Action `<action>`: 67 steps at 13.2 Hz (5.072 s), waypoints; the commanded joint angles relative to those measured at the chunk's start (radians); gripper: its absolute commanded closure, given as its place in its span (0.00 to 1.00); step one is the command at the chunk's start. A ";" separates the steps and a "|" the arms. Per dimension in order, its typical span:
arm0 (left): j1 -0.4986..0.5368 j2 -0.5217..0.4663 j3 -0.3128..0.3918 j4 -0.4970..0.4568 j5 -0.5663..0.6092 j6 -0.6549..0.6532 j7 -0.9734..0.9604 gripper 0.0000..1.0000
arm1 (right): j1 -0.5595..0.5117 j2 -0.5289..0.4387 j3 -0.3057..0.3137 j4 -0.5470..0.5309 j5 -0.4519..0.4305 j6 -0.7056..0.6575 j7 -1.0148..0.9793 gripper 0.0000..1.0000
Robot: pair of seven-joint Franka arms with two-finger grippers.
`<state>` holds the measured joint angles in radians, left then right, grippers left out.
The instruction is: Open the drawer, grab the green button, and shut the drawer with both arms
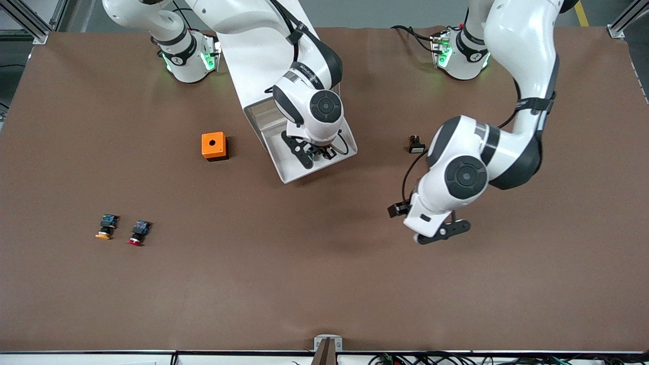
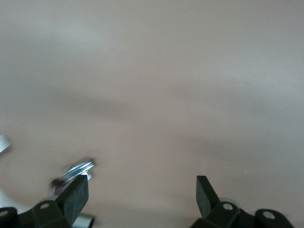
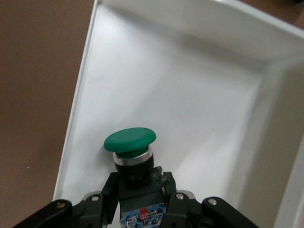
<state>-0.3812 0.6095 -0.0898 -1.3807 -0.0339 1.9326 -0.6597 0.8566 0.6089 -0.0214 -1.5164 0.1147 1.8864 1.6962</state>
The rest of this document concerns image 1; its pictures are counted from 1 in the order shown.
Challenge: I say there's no brown table cover mat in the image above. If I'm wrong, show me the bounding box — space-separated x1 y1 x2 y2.
0 25 649 353

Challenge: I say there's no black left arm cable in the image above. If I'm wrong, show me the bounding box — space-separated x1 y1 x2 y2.
402 79 523 203

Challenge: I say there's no white sliding drawer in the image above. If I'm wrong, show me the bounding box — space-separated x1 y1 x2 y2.
245 99 358 185

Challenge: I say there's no red push button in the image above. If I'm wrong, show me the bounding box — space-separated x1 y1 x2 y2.
127 220 152 247

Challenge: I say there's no grey metal table bracket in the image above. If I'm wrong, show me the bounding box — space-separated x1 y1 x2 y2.
312 335 343 365

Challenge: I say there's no black base cable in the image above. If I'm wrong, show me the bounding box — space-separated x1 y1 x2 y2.
390 24 438 54

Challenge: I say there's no yellow push button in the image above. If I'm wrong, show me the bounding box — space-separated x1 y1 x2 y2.
95 214 120 240

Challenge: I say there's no white drawer cabinet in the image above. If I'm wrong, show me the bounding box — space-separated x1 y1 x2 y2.
213 13 307 153

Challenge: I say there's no aluminium frame post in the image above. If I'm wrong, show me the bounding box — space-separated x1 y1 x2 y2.
607 0 649 39
0 0 69 45

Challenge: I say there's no black cable bundle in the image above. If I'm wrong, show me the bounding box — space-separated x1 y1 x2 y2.
370 351 649 365

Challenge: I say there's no orange box with hole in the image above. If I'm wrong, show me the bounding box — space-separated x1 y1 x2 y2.
201 132 229 162

